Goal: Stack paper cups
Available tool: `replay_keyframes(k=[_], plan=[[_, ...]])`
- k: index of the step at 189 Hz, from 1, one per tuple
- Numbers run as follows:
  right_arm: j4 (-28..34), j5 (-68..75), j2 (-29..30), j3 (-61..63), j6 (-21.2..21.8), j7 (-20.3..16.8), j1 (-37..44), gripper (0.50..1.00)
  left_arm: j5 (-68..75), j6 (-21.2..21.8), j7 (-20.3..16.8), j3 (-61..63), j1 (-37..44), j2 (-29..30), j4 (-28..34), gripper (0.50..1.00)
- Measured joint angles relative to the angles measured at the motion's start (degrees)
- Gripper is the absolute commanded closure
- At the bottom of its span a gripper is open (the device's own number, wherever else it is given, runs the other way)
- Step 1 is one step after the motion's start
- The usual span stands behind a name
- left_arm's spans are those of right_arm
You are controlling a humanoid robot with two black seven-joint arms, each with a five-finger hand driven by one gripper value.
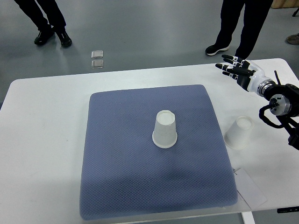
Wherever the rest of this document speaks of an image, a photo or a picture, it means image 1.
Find white paper tag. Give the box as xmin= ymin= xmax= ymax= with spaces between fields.
xmin=234 ymin=168 xmax=267 ymax=209

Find blue mesh cushion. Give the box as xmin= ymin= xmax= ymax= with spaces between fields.
xmin=80 ymin=84 xmax=238 ymax=220

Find lower metal floor plate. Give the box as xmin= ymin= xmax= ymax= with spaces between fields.
xmin=92 ymin=59 xmax=104 ymax=69

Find left person dark trousers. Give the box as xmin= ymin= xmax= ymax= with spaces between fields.
xmin=14 ymin=0 xmax=72 ymax=49

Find upper metal floor plate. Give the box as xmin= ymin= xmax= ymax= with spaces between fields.
xmin=91 ymin=50 xmax=103 ymax=58

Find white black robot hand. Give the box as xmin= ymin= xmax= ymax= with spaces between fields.
xmin=215 ymin=55 xmax=275 ymax=96

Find black table control panel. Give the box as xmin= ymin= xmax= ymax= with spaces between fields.
xmin=277 ymin=206 xmax=299 ymax=214

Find right person dark trousers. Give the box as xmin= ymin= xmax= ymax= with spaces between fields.
xmin=205 ymin=0 xmax=273 ymax=59

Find white paper cup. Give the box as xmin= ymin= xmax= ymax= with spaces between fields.
xmin=223 ymin=116 xmax=254 ymax=150
xmin=152 ymin=110 xmax=177 ymax=149

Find white table leg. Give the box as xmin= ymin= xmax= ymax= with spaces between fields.
xmin=241 ymin=212 xmax=255 ymax=224

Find person dark trousers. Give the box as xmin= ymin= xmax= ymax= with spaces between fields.
xmin=205 ymin=0 xmax=273 ymax=59
xmin=14 ymin=0 xmax=72 ymax=49

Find metal floor plate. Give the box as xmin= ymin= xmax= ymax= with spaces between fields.
xmin=91 ymin=50 xmax=103 ymax=58
xmin=92 ymin=59 xmax=104 ymax=69

